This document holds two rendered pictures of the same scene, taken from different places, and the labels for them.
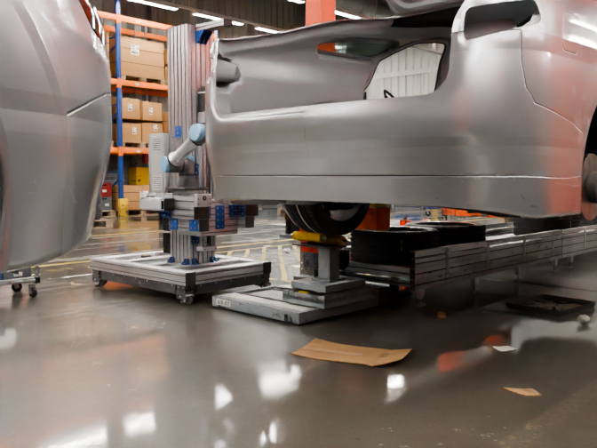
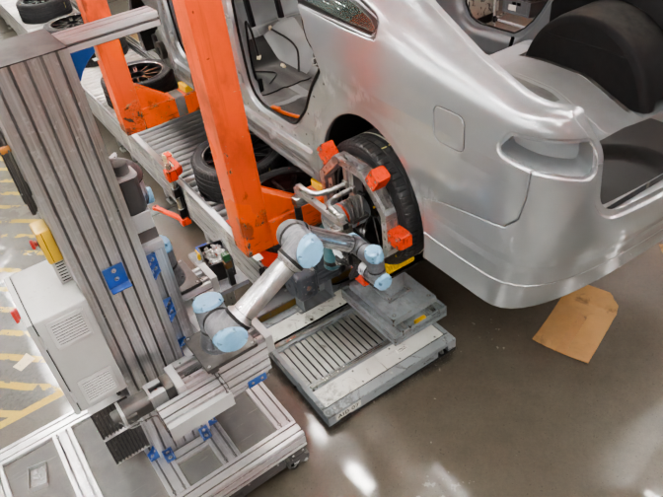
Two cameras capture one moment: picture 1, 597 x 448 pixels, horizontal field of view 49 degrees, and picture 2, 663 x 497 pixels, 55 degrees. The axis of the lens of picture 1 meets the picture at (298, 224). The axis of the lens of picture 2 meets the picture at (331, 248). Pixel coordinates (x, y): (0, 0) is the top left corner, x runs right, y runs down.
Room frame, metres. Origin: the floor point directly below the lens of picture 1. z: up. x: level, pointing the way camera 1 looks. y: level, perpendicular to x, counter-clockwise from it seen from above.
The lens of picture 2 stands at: (3.82, 2.39, 2.60)
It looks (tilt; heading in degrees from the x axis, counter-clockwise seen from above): 38 degrees down; 287
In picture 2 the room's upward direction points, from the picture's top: 8 degrees counter-clockwise
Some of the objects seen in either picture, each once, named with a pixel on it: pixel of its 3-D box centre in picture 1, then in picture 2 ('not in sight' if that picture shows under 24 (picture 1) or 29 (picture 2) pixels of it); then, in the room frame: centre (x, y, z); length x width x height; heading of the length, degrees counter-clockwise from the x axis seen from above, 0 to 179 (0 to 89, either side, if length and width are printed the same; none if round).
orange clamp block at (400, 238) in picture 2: not in sight; (399, 238); (4.18, 0.14, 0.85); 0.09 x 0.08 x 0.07; 136
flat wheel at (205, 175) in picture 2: (444, 237); (240, 165); (5.50, -1.22, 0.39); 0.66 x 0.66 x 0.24
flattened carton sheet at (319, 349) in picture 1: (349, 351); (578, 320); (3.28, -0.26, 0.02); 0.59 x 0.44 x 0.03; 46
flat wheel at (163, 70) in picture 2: (545, 224); (139, 84); (6.97, -2.61, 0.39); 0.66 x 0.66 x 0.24
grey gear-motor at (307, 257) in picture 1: (330, 266); (322, 277); (4.70, -0.23, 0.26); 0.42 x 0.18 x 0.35; 46
